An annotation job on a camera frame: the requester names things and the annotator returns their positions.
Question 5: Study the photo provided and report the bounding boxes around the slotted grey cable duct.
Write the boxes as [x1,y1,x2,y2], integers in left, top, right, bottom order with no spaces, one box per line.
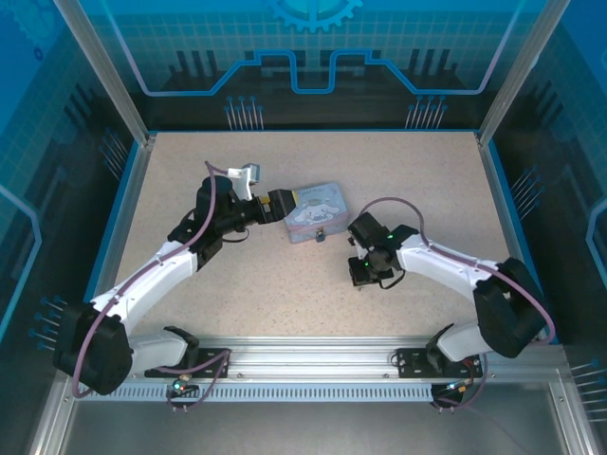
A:
[75,382,457,402]

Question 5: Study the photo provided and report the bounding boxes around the aluminium side rail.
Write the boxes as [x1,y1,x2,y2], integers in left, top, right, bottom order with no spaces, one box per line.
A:
[475,131,561,345]
[83,135,158,343]

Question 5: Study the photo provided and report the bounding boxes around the aluminium frame post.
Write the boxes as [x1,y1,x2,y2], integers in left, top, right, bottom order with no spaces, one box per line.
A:
[475,0,571,146]
[52,0,158,144]

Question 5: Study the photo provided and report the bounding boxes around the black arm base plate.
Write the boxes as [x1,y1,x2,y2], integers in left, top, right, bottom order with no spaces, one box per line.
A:
[395,347,486,379]
[144,347,232,379]

